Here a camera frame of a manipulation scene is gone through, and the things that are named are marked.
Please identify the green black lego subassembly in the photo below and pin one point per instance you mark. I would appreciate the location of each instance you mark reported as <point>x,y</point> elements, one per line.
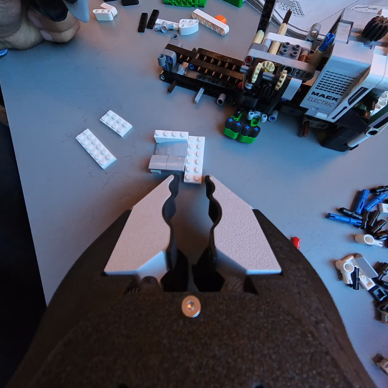
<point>242,133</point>

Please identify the pile of small lego pins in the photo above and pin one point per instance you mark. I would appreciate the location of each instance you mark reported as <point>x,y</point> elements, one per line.
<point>345,218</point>

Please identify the white long lego beam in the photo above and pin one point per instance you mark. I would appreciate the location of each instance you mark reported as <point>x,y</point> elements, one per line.
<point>210,21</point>

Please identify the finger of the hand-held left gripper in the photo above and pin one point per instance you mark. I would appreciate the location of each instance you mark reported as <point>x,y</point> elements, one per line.
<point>81,10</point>

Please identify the light grey lego connector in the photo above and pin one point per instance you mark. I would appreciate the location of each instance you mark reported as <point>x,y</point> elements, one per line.
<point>165,26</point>

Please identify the long white lego plate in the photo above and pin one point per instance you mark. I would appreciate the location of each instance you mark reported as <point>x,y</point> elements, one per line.
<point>95,148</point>

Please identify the red lego bush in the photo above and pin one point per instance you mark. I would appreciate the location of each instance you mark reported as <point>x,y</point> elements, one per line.
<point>296,242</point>

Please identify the short white lego plate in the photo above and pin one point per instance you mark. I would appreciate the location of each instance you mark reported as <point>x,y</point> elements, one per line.
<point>116,122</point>

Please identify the green lego frame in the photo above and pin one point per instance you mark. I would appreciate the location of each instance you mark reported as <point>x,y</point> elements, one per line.
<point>185,2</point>

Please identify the partly built lego truck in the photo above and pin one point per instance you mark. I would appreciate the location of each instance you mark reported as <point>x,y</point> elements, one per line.
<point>333,78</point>

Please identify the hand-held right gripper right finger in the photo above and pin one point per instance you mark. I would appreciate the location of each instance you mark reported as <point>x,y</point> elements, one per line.
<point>242,236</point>

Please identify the white short lego beam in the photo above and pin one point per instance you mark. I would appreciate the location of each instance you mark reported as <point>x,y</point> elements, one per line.
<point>103,14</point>

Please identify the brown lego piece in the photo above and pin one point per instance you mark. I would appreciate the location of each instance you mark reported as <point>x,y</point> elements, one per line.
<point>380,362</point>

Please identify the white blue lego assembly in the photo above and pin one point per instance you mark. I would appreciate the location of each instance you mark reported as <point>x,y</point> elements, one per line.
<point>194,157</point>

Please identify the orange lego piece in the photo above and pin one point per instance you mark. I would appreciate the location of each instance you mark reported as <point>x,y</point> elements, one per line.
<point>221,18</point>

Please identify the black lego beam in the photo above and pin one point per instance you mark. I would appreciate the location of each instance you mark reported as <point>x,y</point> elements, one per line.
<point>130,2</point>

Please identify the black lego plate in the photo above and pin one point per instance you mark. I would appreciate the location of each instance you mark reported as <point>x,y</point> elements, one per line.
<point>142,22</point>
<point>152,19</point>

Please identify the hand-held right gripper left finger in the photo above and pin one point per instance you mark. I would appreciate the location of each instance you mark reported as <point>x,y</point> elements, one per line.
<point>142,230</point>

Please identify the white medium lego beam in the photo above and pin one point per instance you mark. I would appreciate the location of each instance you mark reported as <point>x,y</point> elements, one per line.
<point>110,7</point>

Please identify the blue grey lego pin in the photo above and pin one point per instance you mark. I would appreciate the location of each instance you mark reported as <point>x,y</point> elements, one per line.
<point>273,115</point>

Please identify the white rounded lego liftarm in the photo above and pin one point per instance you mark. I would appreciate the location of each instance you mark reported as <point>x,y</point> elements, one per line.
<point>188,27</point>

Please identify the person's left hand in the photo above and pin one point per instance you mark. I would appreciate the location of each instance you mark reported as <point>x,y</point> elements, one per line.
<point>30,30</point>

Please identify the small grey lego connector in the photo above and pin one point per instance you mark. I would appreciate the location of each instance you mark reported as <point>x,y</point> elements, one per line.
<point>257,115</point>

